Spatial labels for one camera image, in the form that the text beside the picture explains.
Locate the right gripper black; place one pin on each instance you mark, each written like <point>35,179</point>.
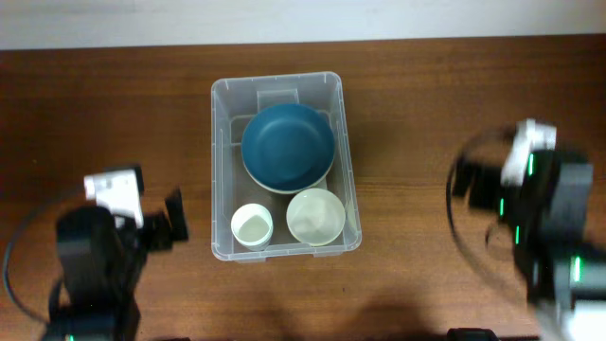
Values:
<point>487,184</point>

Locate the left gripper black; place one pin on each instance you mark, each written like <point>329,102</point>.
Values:
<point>163,235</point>

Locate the cream cup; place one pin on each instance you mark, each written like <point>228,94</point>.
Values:
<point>252,226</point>

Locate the cream bowl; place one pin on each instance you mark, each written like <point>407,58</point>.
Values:
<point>288,191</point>

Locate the dark blue bowl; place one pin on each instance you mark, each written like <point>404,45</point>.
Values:
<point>288,146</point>

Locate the white small bowl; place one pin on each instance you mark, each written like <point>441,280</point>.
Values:
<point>315,216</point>

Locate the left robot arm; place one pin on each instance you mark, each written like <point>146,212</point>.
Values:
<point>101,265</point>

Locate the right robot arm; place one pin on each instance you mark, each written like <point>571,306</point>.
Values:
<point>546,216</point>

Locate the clear plastic storage bin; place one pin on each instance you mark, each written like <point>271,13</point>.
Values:
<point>234,102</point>

